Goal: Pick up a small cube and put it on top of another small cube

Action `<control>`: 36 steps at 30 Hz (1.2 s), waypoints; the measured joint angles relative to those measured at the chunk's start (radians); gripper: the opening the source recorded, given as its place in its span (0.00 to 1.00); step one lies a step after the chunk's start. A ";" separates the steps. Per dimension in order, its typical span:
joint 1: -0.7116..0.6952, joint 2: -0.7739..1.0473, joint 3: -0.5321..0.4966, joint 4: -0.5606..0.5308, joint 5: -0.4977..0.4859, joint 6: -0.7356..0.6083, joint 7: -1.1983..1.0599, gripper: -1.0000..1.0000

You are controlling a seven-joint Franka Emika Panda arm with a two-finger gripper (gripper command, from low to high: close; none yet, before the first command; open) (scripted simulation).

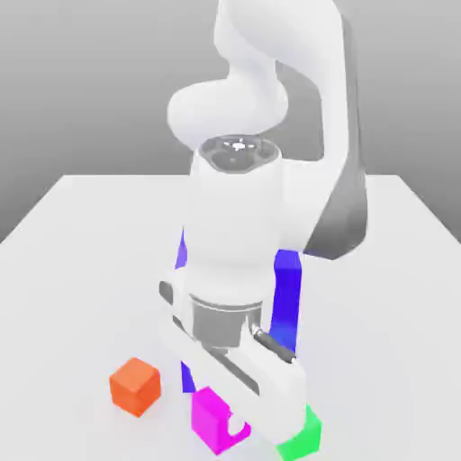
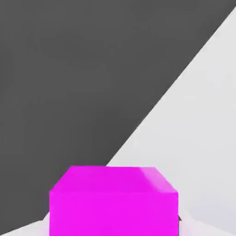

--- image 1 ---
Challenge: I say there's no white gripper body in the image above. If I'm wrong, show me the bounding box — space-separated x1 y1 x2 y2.
158 279 308 447

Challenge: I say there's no small magenta cube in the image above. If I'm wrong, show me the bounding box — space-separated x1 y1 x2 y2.
190 385 252 456

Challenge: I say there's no small green cube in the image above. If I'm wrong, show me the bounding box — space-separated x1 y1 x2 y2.
276 403 322 461

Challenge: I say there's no small orange cube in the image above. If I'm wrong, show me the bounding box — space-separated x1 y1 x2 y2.
109 357 162 419

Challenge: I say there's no large blue box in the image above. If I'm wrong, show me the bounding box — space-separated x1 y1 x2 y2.
175 226 303 394

